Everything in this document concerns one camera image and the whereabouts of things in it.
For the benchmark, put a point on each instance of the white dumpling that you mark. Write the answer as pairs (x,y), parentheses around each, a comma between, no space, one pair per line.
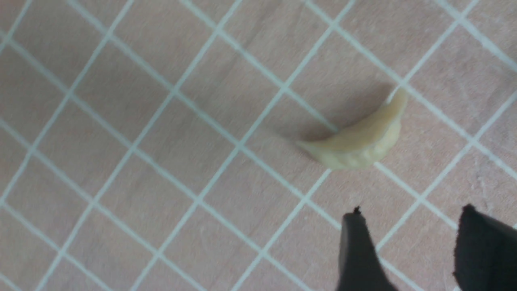
(363,143)

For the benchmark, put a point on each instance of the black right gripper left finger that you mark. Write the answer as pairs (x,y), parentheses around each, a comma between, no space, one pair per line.
(359,268)

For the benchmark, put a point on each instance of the pink checkered tablecloth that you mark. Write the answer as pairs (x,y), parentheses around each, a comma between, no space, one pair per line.
(150,145)

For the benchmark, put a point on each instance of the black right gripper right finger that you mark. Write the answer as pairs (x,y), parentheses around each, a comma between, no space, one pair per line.
(485,255)

